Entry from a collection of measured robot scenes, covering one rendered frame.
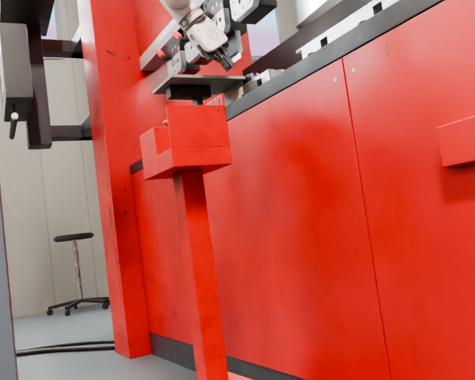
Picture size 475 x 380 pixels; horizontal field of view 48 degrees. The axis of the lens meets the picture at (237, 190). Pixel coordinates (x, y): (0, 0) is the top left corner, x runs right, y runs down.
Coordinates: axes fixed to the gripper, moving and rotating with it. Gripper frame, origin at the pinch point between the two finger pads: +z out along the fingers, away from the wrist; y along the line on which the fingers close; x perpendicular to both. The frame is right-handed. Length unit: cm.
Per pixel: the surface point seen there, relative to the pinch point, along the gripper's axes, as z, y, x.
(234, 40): -5.5, 17.3, 7.2
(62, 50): -72, 51, 142
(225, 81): 3.5, 2.5, 8.0
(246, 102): 12.8, -15.3, -11.2
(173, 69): -15, 27, 52
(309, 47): 12.1, -3.5, -30.9
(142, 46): -37, 48, 82
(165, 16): -36, 42, 51
